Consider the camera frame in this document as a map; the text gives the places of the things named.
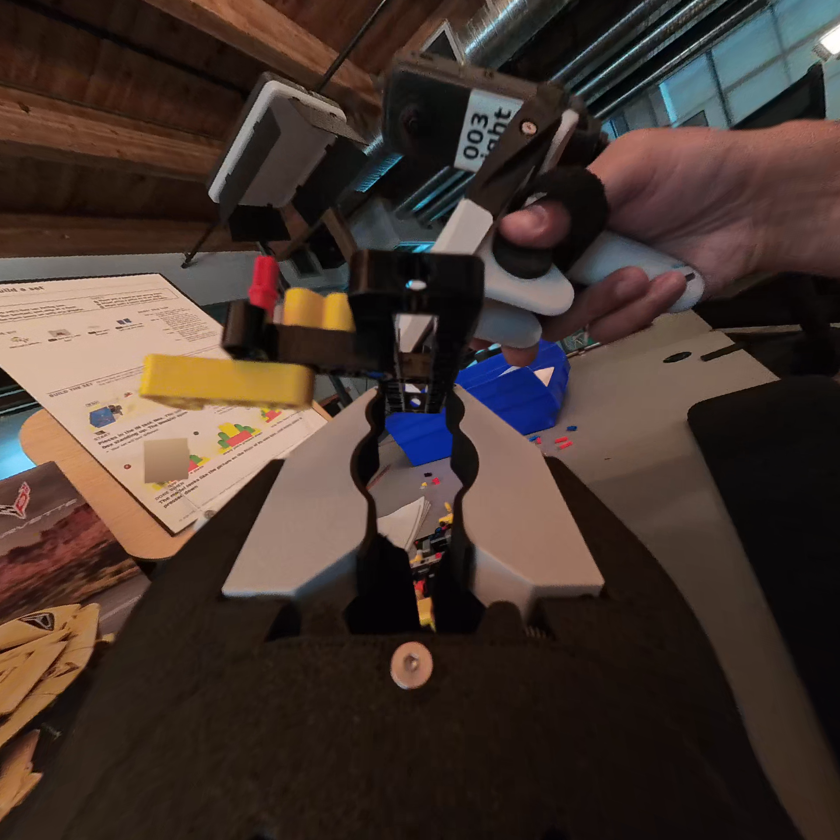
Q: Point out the partly built lego car chassis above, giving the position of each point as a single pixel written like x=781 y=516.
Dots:
x=426 y=558

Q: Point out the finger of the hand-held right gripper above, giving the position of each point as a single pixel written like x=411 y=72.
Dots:
x=466 y=229

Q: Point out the dark green round disc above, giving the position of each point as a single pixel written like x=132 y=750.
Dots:
x=677 y=358

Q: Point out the scattered lego pins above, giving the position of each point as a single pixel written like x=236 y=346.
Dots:
x=558 y=441

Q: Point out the lego set box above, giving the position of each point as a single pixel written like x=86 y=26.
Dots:
x=59 y=558

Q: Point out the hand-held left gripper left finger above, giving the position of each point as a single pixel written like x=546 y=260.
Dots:
x=302 y=518

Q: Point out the black lego beam assembly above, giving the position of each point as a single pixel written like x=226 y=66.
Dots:
x=420 y=308

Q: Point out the black flat strip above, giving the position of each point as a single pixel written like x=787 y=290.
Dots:
x=722 y=353

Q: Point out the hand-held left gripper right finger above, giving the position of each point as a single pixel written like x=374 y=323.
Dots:
x=525 y=525

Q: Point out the wooden instruction sign board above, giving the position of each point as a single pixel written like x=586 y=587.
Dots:
x=131 y=367

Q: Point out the white box overhead device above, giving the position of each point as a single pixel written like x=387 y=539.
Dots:
x=275 y=151

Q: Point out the person's right hand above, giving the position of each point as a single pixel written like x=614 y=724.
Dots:
x=722 y=197

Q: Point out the white paper bag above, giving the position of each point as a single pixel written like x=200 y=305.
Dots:
x=543 y=375

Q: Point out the blue plastic bin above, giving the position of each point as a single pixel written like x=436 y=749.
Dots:
x=518 y=400

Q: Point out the open instruction booklet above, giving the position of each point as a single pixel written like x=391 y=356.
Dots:
x=403 y=525

